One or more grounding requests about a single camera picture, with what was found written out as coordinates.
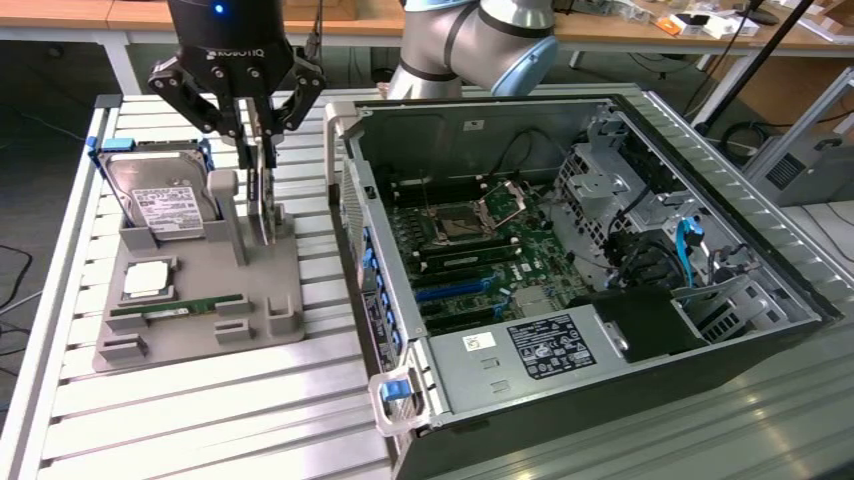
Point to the open black PC case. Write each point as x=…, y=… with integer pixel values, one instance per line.
x=601, y=425

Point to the black plastic shroud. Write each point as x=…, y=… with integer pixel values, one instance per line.
x=641, y=320

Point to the grey metal disk bay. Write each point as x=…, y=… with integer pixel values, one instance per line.
x=734, y=305

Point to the grey printed parts rack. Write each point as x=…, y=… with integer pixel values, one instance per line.
x=194, y=280

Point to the silver CPU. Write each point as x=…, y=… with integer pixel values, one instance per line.
x=147, y=280

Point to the green RAM stick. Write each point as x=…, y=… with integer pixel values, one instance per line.
x=200, y=303

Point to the black expansion slot blue latch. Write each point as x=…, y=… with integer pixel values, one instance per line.
x=461, y=310

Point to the metal socket cover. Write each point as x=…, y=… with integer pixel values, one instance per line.
x=503, y=202

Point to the black RAM stick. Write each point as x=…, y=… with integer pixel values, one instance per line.
x=467, y=257

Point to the silver chipset heatsink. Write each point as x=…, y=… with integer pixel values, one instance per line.
x=534, y=300

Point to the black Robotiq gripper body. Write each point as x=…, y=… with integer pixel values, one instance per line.
x=234, y=45

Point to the hard disk with blue bracket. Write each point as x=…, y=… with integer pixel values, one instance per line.
x=167, y=200

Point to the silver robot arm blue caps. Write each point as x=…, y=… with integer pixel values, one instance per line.
x=434, y=50

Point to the small white box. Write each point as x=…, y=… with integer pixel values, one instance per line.
x=730, y=29

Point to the graphics card with metal bracket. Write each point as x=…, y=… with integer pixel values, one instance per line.
x=263, y=210

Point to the CPU socket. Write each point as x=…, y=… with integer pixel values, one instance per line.
x=457, y=222

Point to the wooden desk white legs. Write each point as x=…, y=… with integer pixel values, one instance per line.
x=787, y=42
x=67, y=20

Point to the green Dell motherboard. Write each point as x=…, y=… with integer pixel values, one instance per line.
x=534, y=245

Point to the grey metal cabinet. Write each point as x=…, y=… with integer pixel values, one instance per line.
x=821, y=170

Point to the perforated metal drive cage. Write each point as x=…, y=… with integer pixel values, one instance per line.
x=587, y=215

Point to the grey power supply with labels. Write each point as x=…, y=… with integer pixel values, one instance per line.
x=467, y=380

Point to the black stand pole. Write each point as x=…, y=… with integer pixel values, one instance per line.
x=767, y=50

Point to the blue case latch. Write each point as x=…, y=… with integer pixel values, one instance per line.
x=394, y=390

